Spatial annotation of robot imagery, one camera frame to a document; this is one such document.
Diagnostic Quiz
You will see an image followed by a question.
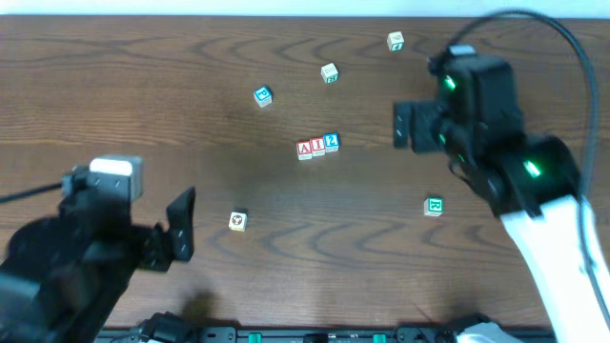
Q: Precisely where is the green number 4 block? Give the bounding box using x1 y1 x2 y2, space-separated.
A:
386 31 405 51

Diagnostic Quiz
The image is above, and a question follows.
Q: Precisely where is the green number 27 block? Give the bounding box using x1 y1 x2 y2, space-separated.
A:
320 63 339 84

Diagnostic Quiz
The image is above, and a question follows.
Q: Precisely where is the red letter I block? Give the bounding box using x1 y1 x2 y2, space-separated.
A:
310 137 326 157

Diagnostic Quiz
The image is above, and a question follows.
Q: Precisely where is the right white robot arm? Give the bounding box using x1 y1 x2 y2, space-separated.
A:
393 54 609 342

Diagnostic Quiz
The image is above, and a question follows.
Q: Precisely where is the blue letter P block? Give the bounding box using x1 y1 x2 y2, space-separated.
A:
254 86 273 108

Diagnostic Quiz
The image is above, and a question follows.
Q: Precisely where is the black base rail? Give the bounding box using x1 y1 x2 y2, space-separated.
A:
93 326 557 343

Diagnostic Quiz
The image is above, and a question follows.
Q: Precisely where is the green letter R block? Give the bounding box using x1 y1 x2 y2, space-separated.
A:
423 197 444 216

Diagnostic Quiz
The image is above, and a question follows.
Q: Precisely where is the red letter A block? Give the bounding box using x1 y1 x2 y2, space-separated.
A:
296 140 313 161

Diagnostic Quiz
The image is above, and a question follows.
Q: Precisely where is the blue number 2 block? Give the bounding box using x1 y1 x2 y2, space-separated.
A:
323 132 340 152

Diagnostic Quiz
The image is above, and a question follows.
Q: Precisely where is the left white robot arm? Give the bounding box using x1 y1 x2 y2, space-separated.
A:
1 188 195 342

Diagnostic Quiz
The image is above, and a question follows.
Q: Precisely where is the brown symbol wooden block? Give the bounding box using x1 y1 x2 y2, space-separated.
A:
228 212 248 232

